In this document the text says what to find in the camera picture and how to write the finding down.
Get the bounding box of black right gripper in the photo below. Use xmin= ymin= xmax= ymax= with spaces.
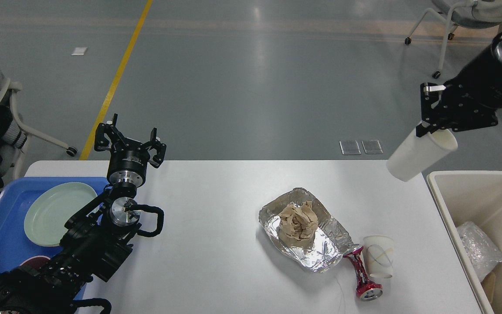
xmin=416 ymin=39 xmax=502 ymax=138

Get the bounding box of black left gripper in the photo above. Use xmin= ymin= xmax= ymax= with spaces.
xmin=94 ymin=113 xmax=166 ymax=187

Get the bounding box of plain white paper cup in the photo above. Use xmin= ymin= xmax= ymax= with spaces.
xmin=386 ymin=129 xmax=458 ymax=181

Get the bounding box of mint green plate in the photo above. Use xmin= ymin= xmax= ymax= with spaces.
xmin=24 ymin=181 xmax=96 ymax=247

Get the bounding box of pink mug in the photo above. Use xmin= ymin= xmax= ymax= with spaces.
xmin=20 ymin=255 xmax=51 ymax=270

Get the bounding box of clear plastic container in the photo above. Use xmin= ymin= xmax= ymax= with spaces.
xmin=456 ymin=221 xmax=502 ymax=282

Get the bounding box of aluminium foil tray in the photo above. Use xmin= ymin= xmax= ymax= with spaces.
xmin=258 ymin=188 xmax=360 ymax=272

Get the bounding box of brown paper bag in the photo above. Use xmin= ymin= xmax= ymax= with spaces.
xmin=480 ymin=271 xmax=496 ymax=304

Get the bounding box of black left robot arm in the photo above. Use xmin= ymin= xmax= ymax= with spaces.
xmin=0 ymin=114 xmax=166 ymax=314

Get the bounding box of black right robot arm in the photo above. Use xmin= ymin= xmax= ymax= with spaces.
xmin=416 ymin=31 xmax=502 ymax=137

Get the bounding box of right floor outlet plate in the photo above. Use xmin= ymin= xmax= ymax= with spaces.
xmin=361 ymin=140 xmax=384 ymax=154

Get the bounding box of floor outlet plate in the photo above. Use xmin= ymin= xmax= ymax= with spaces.
xmin=339 ymin=140 xmax=361 ymax=155
xmin=361 ymin=140 xmax=384 ymax=154

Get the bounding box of grey office chair right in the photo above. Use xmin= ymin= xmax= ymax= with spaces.
xmin=404 ymin=0 xmax=502 ymax=79

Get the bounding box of left floor outlet plate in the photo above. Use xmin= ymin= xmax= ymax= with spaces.
xmin=339 ymin=140 xmax=361 ymax=155

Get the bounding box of beige plastic bin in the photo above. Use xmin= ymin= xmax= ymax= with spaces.
xmin=427 ymin=171 xmax=502 ymax=314

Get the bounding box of white office chair left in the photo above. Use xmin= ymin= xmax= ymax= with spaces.
xmin=0 ymin=78 xmax=78 ymax=180

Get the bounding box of blue plastic tray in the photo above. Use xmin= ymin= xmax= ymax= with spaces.
xmin=0 ymin=177 xmax=108 ymax=273

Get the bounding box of crumpled brown paper ball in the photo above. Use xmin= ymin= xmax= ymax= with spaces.
xmin=278 ymin=201 xmax=319 ymax=241

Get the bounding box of red snack wrapper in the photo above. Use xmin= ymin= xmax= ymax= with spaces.
xmin=343 ymin=244 xmax=383 ymax=301

